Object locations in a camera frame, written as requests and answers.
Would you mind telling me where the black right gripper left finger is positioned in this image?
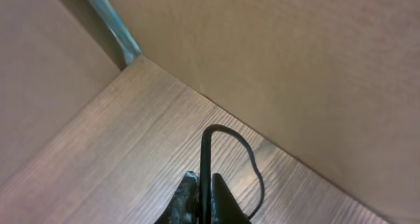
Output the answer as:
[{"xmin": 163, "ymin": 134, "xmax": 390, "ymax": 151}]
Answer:
[{"xmin": 155, "ymin": 171, "xmax": 199, "ymax": 224}]

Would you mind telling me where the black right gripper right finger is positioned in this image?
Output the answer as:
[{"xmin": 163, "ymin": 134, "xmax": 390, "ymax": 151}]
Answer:
[{"xmin": 211, "ymin": 173, "xmax": 251, "ymax": 224}]

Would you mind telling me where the black USB cable bundle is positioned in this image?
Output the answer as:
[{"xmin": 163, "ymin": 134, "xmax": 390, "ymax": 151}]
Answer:
[{"xmin": 198, "ymin": 123, "xmax": 265, "ymax": 224}]

